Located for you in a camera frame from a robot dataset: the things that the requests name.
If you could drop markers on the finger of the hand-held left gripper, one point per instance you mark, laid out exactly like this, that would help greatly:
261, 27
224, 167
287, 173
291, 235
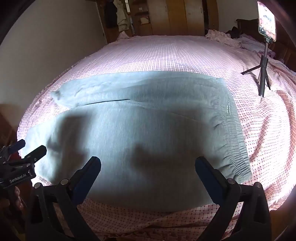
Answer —
34, 154
15, 146

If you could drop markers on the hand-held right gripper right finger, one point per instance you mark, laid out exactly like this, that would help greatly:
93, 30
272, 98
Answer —
208, 178

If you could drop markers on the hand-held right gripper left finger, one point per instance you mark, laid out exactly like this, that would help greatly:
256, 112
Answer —
86, 183

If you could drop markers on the grey pants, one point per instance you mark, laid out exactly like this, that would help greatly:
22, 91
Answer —
138, 120

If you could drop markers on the person's left hand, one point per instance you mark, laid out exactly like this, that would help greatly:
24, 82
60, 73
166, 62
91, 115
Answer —
16, 197

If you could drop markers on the black phone tripod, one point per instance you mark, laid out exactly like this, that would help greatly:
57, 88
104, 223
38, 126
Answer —
263, 67

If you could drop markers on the bed with pink checked sheet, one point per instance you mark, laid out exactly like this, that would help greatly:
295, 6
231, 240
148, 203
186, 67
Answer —
161, 55

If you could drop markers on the crumpled pink blanket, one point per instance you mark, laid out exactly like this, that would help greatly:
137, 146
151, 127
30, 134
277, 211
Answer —
217, 36

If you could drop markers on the dark cloth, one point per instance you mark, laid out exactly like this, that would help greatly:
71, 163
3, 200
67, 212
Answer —
233, 32

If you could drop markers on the dark wooden headboard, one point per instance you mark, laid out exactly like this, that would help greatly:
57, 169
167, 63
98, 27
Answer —
247, 26

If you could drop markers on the black hanging garment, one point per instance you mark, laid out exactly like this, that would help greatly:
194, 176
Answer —
111, 16

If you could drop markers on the beige hanging garment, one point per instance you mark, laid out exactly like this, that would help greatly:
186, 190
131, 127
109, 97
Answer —
122, 18

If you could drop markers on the wooden wardrobe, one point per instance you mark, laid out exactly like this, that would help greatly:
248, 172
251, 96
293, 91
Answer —
175, 16

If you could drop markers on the smartphone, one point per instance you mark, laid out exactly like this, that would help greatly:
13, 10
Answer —
266, 20

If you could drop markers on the beige bag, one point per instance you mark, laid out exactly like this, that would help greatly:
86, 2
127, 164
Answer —
144, 20

